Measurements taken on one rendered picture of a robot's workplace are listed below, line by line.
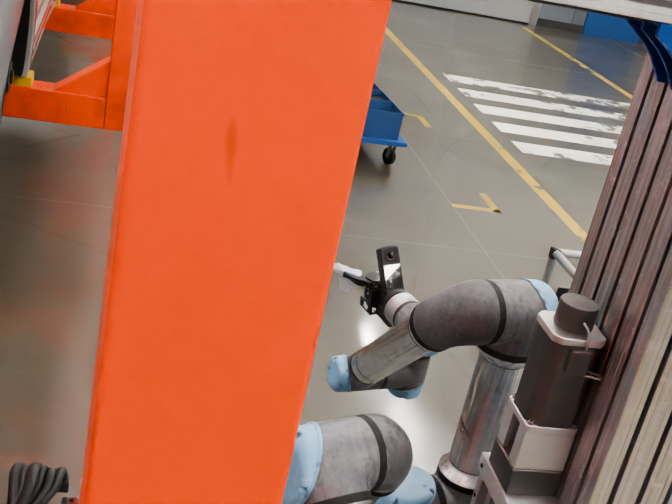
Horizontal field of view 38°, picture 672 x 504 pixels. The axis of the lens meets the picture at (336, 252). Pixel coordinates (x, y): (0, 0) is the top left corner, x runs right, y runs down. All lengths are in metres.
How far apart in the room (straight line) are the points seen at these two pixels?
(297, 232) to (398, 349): 1.12
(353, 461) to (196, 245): 0.81
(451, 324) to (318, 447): 0.38
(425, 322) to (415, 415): 2.41
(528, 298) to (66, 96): 3.63
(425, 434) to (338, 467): 2.57
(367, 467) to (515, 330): 0.41
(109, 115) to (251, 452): 4.33
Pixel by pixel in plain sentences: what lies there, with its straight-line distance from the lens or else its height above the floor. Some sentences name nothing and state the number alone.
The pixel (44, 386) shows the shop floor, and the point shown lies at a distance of 3.89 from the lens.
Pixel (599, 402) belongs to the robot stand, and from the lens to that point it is 1.49.
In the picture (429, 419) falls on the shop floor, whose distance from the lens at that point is 4.10.
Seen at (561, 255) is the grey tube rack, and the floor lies 1.00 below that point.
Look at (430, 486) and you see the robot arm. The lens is 1.88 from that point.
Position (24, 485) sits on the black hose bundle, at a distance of 1.76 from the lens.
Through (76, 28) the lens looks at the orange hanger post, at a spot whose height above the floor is 0.56.
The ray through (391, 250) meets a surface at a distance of 2.13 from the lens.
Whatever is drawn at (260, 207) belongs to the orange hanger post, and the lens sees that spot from 0.69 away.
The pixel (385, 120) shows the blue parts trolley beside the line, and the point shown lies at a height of 0.33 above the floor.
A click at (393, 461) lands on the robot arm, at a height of 1.28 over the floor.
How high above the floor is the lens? 2.12
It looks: 23 degrees down
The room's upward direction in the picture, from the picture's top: 12 degrees clockwise
